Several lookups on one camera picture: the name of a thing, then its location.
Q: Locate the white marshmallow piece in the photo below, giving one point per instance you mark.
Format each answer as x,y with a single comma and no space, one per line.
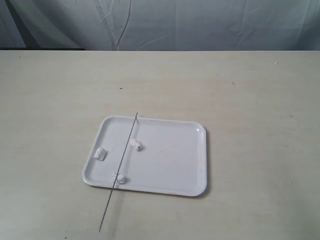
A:
118,178
135,144
100,154

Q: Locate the thin metal skewer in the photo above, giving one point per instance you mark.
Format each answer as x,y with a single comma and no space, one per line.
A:
118,171

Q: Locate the white plastic tray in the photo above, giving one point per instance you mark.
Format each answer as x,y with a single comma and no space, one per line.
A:
172,160

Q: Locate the white backdrop cloth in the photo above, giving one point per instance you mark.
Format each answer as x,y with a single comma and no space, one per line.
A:
160,25

